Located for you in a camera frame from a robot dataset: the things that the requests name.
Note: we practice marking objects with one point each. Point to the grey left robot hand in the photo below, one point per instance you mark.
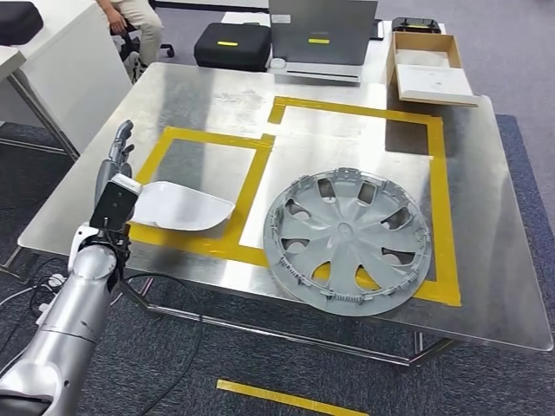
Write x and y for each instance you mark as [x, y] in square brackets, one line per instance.
[115, 163]

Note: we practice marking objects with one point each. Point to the white curved plastic part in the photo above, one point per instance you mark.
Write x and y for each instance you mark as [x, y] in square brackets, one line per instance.
[182, 206]

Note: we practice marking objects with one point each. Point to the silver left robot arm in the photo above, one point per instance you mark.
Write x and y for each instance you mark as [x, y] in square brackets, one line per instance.
[73, 321]

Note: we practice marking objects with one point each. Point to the yellow tape on workbench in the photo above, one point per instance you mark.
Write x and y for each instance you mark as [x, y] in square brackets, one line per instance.
[438, 201]

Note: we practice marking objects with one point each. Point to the steel workbench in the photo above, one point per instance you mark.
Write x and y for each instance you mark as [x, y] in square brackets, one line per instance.
[476, 229]

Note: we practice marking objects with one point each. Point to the black office chair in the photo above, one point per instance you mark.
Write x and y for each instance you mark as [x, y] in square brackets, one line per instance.
[167, 50]

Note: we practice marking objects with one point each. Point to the person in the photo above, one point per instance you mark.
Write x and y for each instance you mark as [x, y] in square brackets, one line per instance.
[143, 29]

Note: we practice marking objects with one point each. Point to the white power strip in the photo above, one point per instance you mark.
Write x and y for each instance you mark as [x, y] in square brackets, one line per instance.
[56, 281]

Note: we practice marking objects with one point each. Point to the black cushion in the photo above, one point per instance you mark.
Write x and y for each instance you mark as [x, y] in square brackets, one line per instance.
[20, 23]

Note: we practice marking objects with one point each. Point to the black carrying case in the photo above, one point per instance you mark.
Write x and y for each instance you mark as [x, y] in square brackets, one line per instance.
[234, 54]

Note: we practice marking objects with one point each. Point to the small white round puck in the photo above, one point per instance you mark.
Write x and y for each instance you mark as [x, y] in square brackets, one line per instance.
[278, 65]

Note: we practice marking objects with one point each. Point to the grey laptop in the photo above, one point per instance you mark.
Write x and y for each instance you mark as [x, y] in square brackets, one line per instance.
[321, 29]

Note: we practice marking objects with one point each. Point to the grey wheel hubcap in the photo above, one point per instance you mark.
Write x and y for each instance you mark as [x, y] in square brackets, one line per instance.
[346, 229]

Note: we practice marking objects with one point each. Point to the yellow floor tape strip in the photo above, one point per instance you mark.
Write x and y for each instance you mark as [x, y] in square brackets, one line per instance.
[282, 396]

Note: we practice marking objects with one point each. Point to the black device with yellow label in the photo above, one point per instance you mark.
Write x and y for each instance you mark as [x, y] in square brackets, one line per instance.
[416, 24]

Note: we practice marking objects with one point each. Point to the open cardboard box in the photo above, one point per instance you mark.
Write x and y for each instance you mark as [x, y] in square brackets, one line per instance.
[425, 39]

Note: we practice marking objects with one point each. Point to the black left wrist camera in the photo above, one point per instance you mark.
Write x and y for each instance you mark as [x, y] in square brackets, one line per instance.
[112, 206]

